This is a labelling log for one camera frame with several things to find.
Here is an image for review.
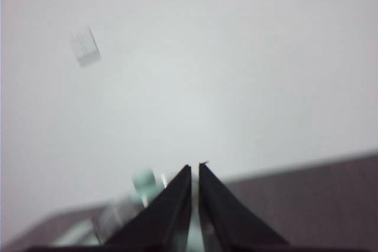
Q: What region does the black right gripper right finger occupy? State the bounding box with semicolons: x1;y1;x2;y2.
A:
198;162;293;252

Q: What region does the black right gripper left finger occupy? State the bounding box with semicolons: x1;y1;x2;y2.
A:
103;164;192;252

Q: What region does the glass lid with green knob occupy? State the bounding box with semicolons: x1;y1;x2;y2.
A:
54;168;169;247

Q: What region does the white wall socket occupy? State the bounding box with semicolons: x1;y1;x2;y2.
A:
70;24;102;67

